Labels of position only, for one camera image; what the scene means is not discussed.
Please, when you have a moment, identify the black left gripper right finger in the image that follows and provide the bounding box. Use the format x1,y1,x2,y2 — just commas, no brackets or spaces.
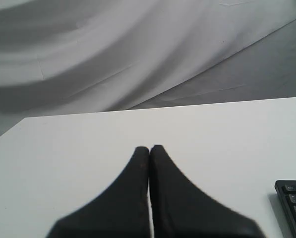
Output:
150,145,264,238

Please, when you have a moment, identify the black acer keyboard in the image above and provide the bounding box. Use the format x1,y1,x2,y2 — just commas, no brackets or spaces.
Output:
275,180,296,238

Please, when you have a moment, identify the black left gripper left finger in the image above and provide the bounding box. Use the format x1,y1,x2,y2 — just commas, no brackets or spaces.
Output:
48,147,150,238

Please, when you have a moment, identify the white backdrop cloth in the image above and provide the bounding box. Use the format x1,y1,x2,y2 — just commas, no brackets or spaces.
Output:
0,0,296,136

